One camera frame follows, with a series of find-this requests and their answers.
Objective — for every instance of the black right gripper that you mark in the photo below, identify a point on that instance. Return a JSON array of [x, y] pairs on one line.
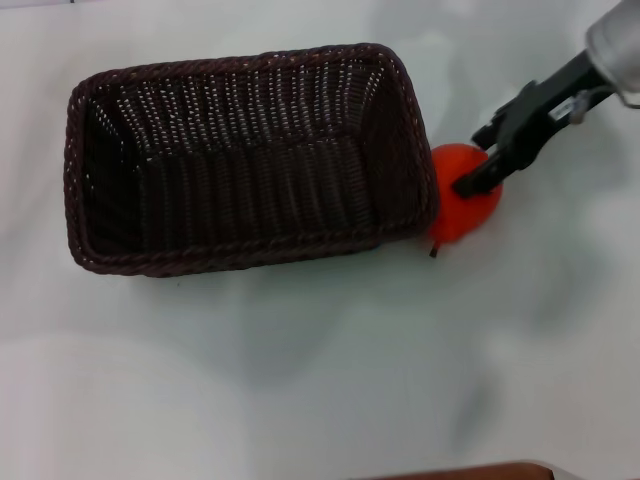
[[540, 112]]

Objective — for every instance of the orange-red round toy fruit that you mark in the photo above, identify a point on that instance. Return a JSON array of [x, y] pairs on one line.
[[462, 215]]

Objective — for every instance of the dark brown woven basket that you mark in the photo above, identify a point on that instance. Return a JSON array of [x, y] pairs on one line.
[[250, 190]]

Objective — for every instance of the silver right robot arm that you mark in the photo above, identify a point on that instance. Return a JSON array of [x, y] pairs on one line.
[[617, 40]]

